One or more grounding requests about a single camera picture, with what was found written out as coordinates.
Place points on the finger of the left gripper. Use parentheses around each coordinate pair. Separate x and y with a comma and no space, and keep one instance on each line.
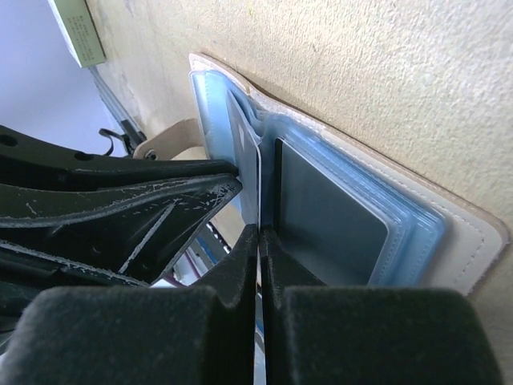
(31,163)
(129,235)

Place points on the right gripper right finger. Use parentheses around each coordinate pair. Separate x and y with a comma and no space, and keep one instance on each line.
(317,334)

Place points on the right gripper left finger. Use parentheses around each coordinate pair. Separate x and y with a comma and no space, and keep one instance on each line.
(199,334)

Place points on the dark grey credit card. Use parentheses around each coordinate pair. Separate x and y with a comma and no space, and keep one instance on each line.
(331,234)

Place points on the white green paper box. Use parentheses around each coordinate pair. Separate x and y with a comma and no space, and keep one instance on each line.
(78,30)

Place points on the aluminium table frame rail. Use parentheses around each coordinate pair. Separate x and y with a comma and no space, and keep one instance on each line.
(120,114)

